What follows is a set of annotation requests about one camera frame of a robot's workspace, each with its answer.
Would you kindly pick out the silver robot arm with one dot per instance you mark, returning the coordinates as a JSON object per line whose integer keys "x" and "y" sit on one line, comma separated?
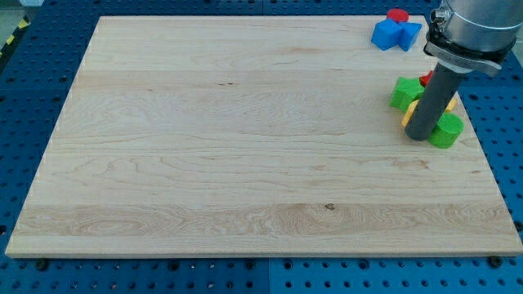
{"x": 474, "y": 35}

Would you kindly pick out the wooden board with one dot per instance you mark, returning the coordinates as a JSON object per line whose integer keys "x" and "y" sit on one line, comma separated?
{"x": 252, "y": 136}

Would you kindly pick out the yellow block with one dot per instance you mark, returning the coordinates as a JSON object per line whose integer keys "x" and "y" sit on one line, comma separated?
{"x": 408, "y": 114}

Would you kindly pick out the green star block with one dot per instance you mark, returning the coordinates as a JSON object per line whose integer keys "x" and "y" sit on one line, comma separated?
{"x": 406, "y": 91}

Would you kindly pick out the blue cube block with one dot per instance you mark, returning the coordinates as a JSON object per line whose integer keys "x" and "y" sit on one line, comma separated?
{"x": 386, "y": 34}

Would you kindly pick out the red star block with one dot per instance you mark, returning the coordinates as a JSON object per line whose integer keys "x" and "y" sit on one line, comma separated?
{"x": 425, "y": 79}

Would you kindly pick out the green cylinder block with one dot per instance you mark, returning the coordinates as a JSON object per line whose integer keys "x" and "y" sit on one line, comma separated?
{"x": 447, "y": 130}

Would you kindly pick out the blue triangle block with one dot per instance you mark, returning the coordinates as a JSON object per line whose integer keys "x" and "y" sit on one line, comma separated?
{"x": 409, "y": 34}

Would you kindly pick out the red cylinder block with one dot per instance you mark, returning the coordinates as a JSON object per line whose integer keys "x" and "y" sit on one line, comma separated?
{"x": 398, "y": 15}

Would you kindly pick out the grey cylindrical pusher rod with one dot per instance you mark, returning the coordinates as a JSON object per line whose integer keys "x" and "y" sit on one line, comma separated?
{"x": 437, "y": 94}

